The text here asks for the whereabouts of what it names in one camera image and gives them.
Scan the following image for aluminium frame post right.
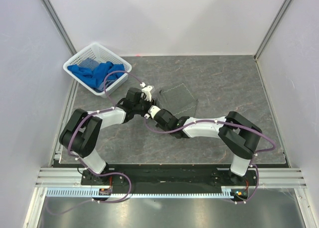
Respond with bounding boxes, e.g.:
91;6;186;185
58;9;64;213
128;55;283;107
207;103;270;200
253;0;293;62

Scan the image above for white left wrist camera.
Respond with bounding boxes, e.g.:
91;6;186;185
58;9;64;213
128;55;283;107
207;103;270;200
140;82;155;102

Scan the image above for grey slotted cable duct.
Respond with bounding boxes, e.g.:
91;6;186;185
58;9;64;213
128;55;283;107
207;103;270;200
46;187;234;199

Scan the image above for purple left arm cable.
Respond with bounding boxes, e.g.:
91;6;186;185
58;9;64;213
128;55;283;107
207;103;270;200
46;70;148;215

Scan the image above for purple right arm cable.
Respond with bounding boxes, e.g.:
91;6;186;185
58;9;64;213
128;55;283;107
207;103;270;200
144;114;277;206

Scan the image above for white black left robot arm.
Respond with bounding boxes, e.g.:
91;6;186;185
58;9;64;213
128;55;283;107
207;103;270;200
59;86;156;185

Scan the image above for aluminium frame post left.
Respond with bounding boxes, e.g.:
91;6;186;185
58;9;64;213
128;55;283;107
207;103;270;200
41;0;77;55

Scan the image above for white plastic basket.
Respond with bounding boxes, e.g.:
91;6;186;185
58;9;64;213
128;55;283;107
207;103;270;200
63;43;132;98

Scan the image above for grey green napkin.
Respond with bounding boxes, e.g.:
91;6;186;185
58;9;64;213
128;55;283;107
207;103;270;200
156;83;198;117

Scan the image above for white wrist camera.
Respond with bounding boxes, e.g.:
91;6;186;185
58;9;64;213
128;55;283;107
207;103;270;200
140;82;155;102
144;106;161;119

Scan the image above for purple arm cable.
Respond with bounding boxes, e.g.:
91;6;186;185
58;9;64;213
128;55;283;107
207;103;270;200
46;70;148;215
144;114;277;206

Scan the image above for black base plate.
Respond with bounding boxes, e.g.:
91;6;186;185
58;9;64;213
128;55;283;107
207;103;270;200
81;164;257;193

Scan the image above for aluminium frame post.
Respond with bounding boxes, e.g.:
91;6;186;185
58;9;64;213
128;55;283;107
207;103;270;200
41;0;77;55
253;0;293;62

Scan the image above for blue towel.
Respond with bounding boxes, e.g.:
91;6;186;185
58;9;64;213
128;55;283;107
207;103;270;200
67;62;125;91

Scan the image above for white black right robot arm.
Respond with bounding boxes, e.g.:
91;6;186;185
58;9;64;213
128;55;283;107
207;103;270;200
149;106;262;185

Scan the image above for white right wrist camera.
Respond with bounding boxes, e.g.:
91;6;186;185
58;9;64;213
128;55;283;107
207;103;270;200
144;106;161;119

